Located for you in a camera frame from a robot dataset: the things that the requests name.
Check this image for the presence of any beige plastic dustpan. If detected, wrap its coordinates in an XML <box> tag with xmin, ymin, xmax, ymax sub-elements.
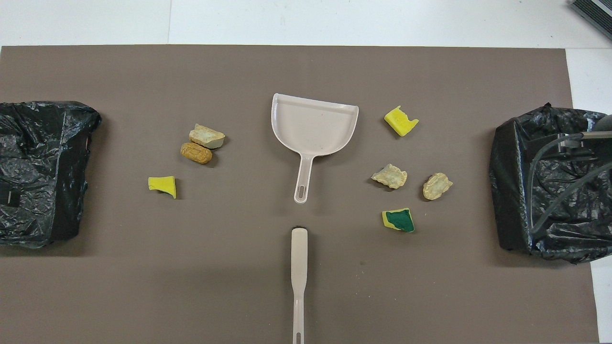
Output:
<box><xmin>271</xmin><ymin>93</ymin><xmax>360</xmax><ymax>204</ymax></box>

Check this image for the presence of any beige brush with black bristles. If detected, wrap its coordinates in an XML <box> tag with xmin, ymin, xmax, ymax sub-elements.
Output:
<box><xmin>291</xmin><ymin>227</ymin><xmax>308</xmax><ymax>344</ymax></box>

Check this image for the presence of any beige sponge chunk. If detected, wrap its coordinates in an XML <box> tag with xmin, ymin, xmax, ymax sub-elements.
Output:
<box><xmin>188</xmin><ymin>123</ymin><xmax>226</xmax><ymax>150</ymax></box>
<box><xmin>422</xmin><ymin>172</ymin><xmax>454</xmax><ymax>201</ymax></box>
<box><xmin>371</xmin><ymin>163</ymin><xmax>408</xmax><ymax>190</ymax></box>

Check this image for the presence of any brown oval sponge piece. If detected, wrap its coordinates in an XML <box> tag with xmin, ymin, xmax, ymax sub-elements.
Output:
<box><xmin>180</xmin><ymin>142</ymin><xmax>213</xmax><ymax>165</ymax></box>

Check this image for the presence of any yellow sponge wedge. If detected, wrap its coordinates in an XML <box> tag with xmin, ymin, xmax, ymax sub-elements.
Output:
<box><xmin>148</xmin><ymin>176</ymin><xmax>177</xmax><ymax>199</ymax></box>

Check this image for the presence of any bin with black bag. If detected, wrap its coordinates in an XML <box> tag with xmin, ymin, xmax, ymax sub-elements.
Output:
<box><xmin>489</xmin><ymin>102</ymin><xmax>612</xmax><ymax>264</ymax></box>
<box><xmin>0</xmin><ymin>100</ymin><xmax>102</xmax><ymax>249</ymax></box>

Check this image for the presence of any yellow and green sponge piece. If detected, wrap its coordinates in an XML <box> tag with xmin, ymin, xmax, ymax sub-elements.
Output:
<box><xmin>381</xmin><ymin>207</ymin><xmax>415</xmax><ymax>233</ymax></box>

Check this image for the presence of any notched yellow sponge piece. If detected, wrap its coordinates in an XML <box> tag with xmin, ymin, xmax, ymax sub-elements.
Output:
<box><xmin>384</xmin><ymin>105</ymin><xmax>420</xmax><ymax>138</ymax></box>

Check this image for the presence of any brown table mat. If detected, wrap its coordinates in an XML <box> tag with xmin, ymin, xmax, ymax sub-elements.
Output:
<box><xmin>0</xmin><ymin>44</ymin><xmax>601</xmax><ymax>344</ymax></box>

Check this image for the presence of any grey ribbed device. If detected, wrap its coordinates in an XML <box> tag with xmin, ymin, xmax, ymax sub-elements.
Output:
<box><xmin>568</xmin><ymin>0</ymin><xmax>612</xmax><ymax>28</ymax></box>

